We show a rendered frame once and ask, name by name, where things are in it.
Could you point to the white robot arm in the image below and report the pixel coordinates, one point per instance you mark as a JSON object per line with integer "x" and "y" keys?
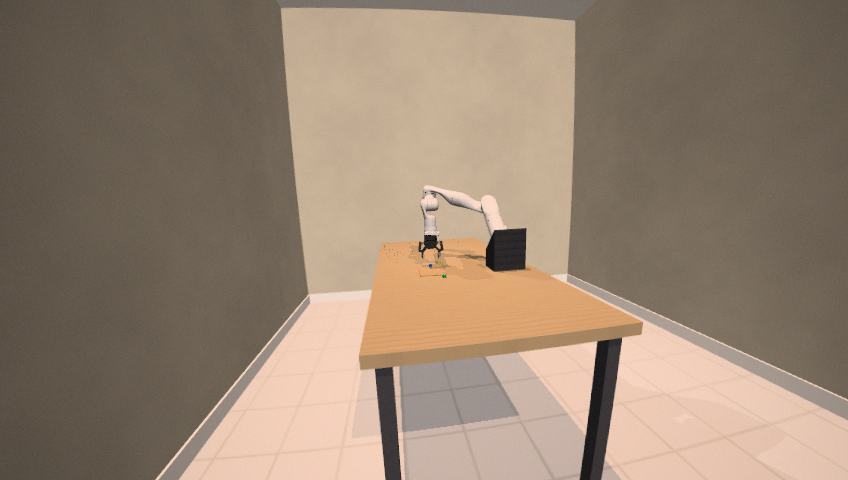
{"x": 488, "y": 203}

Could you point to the tan square mat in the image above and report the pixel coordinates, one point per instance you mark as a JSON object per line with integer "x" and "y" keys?
{"x": 432, "y": 271}

